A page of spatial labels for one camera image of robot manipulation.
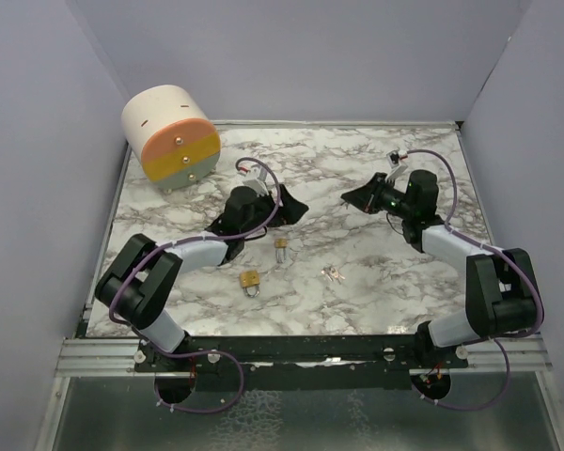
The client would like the cream cylindrical drawer box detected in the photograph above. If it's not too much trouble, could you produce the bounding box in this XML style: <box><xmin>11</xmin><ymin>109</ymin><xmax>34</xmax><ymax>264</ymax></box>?
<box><xmin>121</xmin><ymin>85</ymin><xmax>221</xmax><ymax>191</ymax></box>

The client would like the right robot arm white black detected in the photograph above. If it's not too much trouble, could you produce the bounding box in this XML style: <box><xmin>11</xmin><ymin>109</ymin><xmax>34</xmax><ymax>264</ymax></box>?
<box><xmin>341</xmin><ymin>170</ymin><xmax>543</xmax><ymax>367</ymax></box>

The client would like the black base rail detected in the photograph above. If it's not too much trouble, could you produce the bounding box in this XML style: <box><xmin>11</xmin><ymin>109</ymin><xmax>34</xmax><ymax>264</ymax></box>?
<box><xmin>134</xmin><ymin>334</ymin><xmax>467</xmax><ymax>392</ymax></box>

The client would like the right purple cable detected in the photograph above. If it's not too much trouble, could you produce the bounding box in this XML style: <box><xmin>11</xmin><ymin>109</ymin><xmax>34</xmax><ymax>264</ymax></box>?
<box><xmin>401</xmin><ymin>148</ymin><xmax>545</xmax><ymax>412</ymax></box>

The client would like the purple cable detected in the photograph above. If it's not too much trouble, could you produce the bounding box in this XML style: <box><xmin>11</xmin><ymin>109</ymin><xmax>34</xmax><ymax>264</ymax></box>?
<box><xmin>401</xmin><ymin>148</ymin><xmax>545</xmax><ymax>412</ymax></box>
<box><xmin>108</xmin><ymin>157</ymin><xmax>283</xmax><ymax>415</ymax></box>

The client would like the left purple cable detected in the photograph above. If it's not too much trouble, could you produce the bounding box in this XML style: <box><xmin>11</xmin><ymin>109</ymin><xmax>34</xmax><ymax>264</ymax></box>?
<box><xmin>108</xmin><ymin>157</ymin><xmax>283</xmax><ymax>415</ymax></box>

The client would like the small brass long-shackle padlock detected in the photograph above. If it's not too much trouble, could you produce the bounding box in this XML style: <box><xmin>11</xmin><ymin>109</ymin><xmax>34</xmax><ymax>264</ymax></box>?
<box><xmin>274</xmin><ymin>238</ymin><xmax>288</xmax><ymax>263</ymax></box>

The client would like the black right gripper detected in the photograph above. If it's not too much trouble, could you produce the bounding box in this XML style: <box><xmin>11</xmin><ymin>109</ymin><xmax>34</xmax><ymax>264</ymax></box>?
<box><xmin>342</xmin><ymin>172</ymin><xmax>415</xmax><ymax>220</ymax></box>

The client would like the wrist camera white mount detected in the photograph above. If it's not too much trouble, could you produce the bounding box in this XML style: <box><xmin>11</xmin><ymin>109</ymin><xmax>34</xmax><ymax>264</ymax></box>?
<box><xmin>385</xmin><ymin>150</ymin><xmax>408</xmax><ymax>184</ymax></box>
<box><xmin>239</xmin><ymin>163</ymin><xmax>270</xmax><ymax>196</ymax></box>

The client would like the small silver key bunch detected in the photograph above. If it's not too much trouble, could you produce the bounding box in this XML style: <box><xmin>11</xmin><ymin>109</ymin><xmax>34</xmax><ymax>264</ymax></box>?
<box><xmin>321</xmin><ymin>266</ymin><xmax>345</xmax><ymax>283</ymax></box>

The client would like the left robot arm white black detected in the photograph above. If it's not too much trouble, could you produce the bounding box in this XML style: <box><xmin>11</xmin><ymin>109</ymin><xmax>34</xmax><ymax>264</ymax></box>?
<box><xmin>94</xmin><ymin>185</ymin><xmax>308</xmax><ymax>371</ymax></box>

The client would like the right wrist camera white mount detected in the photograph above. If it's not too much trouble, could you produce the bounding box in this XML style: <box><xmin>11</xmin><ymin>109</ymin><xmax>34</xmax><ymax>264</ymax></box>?
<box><xmin>385</xmin><ymin>150</ymin><xmax>408</xmax><ymax>184</ymax></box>

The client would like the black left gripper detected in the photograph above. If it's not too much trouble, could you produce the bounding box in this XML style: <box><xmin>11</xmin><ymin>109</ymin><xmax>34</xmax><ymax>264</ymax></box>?
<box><xmin>242</xmin><ymin>184</ymin><xmax>307</xmax><ymax>239</ymax></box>

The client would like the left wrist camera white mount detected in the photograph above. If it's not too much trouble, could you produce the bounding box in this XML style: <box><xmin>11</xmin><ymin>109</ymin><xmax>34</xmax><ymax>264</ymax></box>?
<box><xmin>239</xmin><ymin>163</ymin><xmax>270</xmax><ymax>196</ymax></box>

